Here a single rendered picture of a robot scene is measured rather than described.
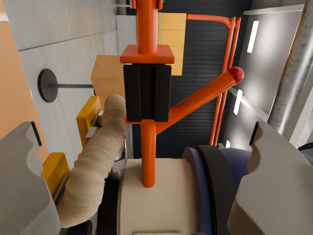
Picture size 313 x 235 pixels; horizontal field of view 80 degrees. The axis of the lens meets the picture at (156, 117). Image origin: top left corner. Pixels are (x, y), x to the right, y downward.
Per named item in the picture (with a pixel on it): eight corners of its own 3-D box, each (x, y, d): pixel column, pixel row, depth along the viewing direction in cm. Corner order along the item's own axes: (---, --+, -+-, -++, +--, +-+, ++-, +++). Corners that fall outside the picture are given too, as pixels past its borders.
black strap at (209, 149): (183, 192, 53) (197, 192, 53) (202, 302, 33) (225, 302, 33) (191, 124, 42) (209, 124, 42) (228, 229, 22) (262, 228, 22)
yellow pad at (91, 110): (107, 196, 58) (124, 196, 58) (100, 229, 50) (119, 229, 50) (90, 94, 42) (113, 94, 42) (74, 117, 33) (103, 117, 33)
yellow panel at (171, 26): (123, 70, 834) (178, 70, 842) (119, 75, 753) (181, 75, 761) (119, 12, 734) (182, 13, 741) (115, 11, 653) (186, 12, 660)
